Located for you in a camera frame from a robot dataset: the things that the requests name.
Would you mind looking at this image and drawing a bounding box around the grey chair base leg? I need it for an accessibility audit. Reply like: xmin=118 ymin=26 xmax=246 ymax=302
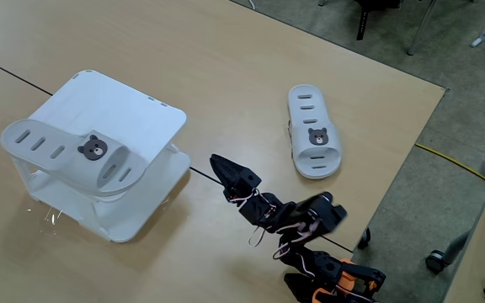
xmin=443 ymin=229 xmax=472 ymax=266

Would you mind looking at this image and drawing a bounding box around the black chair caster wheel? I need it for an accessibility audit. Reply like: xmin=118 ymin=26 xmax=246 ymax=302
xmin=425 ymin=249 xmax=448 ymax=274

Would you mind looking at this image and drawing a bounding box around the black table caster wheel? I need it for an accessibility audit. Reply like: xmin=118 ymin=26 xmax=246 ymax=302
xmin=358 ymin=227 xmax=372 ymax=249

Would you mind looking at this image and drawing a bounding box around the metal chair leg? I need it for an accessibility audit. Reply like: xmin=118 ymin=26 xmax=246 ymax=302
xmin=407 ymin=0 xmax=440 ymax=56

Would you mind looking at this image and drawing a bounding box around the white two-tier plastic box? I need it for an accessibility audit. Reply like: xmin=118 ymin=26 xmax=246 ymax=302
xmin=5 ymin=69 xmax=192 ymax=244

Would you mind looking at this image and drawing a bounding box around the yellow floor cable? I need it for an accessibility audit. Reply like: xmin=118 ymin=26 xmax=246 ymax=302
xmin=414 ymin=142 xmax=485 ymax=185

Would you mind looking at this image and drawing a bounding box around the black chair leg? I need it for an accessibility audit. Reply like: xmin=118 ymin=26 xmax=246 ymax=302
xmin=354 ymin=0 xmax=403 ymax=41

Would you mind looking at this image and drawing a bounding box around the white bear slipper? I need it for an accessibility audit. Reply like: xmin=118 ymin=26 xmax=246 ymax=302
xmin=0 ymin=119 xmax=148 ymax=198
xmin=287 ymin=84 xmax=343 ymax=180

